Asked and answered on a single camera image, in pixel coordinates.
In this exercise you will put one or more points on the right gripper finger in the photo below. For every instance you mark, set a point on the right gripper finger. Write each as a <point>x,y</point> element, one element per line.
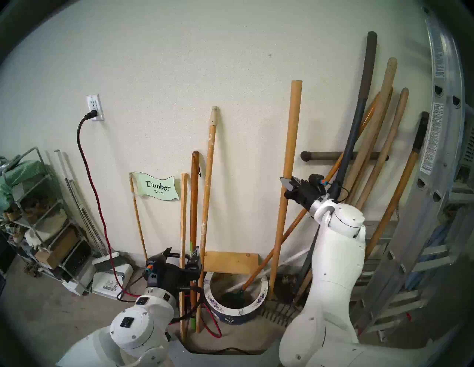
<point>292,195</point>
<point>288,182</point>

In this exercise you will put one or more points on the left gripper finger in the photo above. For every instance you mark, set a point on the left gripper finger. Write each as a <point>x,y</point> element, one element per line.
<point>166,256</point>
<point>195,261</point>

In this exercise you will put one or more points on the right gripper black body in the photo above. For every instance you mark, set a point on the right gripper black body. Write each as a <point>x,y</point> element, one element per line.
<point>309,194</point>

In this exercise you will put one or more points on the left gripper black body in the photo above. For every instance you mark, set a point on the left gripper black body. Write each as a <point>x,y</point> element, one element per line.
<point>179,279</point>

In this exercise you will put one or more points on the plain light wooden dowel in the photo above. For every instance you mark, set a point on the plain light wooden dowel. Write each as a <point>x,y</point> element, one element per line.
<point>292,129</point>

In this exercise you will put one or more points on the paint-speckled pole with threaded tip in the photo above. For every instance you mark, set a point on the paint-speckled pole with threaded tip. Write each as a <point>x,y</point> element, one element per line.
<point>210,155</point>

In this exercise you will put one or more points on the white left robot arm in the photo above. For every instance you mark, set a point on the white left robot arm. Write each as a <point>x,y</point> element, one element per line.
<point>137,329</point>

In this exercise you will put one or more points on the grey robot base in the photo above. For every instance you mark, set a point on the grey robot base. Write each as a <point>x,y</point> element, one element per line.
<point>222,360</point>

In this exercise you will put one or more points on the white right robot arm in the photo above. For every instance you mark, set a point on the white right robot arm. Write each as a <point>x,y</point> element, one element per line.
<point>333,259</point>

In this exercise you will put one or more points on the floral ceramic pot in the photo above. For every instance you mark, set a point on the floral ceramic pot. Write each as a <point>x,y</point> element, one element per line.
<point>229,314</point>

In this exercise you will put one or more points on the light wooden board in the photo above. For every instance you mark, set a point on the light wooden board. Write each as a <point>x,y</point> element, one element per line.
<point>229,262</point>

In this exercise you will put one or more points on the thin bamboo flag stick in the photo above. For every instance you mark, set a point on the thin bamboo flag stick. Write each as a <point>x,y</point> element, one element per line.
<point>137,218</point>

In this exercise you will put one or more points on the flat light wooden slat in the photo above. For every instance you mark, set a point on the flat light wooden slat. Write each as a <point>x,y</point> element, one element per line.
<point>183,207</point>

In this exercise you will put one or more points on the grey broom brush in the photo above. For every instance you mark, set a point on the grey broom brush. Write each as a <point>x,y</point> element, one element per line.
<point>107,259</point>

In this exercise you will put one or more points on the white dustpan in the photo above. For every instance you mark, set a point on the white dustpan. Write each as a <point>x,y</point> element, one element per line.
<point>111,281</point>

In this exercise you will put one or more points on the green Dunbar Drive paper flag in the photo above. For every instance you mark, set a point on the green Dunbar Drive paper flag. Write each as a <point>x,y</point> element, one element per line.
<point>155,187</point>

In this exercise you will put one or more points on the small white plastic box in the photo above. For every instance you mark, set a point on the small white plastic box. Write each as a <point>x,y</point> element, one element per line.
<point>79,285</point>

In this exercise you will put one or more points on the thin metal rod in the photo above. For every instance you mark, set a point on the thin metal rod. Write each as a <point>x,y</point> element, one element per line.
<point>83,214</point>

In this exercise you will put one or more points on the metal rake head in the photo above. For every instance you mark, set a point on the metal rake head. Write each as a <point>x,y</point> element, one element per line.
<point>281,312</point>

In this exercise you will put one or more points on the brown cardboard box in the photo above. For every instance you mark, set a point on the brown cardboard box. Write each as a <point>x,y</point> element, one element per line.
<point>59,246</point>

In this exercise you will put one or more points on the thin white tube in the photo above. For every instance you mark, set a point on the thin white tube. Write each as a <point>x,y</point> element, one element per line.
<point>64,170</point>

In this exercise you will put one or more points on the aluminium ladder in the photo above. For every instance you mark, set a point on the aluminium ladder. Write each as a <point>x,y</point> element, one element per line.
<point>440,148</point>

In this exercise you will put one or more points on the green checked cloth bag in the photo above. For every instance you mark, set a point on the green checked cloth bag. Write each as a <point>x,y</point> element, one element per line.
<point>22,174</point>

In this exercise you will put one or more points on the white wall outlet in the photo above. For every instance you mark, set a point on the white wall outlet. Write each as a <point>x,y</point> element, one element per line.
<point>93,103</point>

